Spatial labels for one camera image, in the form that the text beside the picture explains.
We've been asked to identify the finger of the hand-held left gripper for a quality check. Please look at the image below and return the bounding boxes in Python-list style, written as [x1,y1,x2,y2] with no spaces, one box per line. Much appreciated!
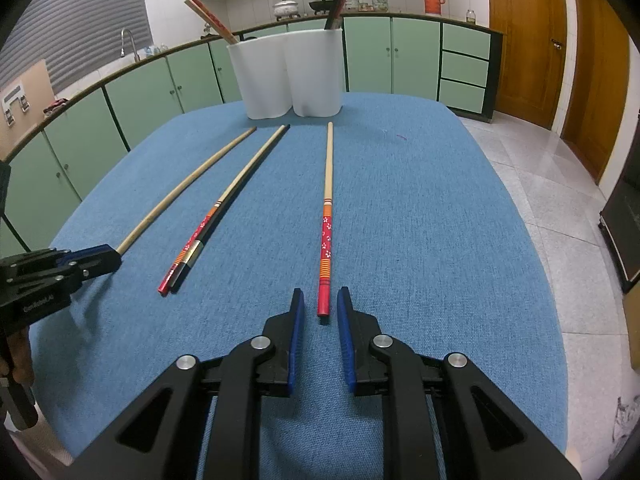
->
[0,243,124,283]
[0,262,87,307]

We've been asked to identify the white cooking pot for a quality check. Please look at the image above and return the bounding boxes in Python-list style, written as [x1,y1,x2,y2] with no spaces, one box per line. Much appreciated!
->
[272,0,301,22]

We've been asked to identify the red patterned wooden chopstick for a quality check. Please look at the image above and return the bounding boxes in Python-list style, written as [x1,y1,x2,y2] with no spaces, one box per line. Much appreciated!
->
[158,124,288,296]

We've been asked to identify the white utensil holder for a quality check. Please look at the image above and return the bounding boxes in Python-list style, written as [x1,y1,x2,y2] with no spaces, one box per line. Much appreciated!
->
[225,28,345,120]

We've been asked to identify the blue tablecloth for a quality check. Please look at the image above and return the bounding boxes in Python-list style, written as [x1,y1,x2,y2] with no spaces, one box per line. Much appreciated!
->
[27,91,571,480]

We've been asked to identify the person's left hand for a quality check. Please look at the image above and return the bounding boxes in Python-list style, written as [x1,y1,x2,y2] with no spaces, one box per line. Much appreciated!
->
[0,331,35,389]

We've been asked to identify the green lower cabinets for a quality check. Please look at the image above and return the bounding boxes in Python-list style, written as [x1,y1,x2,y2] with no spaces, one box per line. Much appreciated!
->
[0,13,504,257]

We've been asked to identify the green drawer unit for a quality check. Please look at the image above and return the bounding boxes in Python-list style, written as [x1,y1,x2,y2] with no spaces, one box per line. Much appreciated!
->
[437,20,504,124]

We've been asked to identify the metal kitchen faucet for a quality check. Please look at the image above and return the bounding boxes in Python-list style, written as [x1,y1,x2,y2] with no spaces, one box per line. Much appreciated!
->
[119,28,140,64]

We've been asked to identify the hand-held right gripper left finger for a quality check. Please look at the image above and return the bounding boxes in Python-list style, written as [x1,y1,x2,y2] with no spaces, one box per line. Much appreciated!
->
[70,288,306,480]

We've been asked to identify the red tipped wooden chopstick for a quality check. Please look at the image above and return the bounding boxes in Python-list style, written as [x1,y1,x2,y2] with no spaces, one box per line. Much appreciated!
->
[190,0,240,44]
[183,0,237,45]

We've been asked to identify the grey window blind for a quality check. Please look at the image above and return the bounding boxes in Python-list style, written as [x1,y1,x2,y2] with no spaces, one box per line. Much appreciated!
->
[0,0,154,92]

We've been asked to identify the red flower patterned chopstick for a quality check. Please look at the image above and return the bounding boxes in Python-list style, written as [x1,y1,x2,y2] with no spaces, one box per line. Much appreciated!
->
[316,121,335,318]

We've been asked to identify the dark silver banded chopstick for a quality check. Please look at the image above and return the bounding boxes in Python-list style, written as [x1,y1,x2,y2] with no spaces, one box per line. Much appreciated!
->
[169,125,292,295]

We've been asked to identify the plain wooden chopstick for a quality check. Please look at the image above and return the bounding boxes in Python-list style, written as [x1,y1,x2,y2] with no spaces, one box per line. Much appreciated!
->
[114,127,258,257]

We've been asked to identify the dark floor cabinet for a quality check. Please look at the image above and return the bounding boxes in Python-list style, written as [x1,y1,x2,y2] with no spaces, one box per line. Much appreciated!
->
[598,159,640,295]

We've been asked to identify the wooden door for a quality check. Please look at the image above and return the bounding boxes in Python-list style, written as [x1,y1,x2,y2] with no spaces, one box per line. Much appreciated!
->
[559,0,632,184]
[485,0,569,131]

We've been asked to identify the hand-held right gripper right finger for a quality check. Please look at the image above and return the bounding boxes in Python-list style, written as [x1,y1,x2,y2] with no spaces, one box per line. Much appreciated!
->
[335,286,583,480]

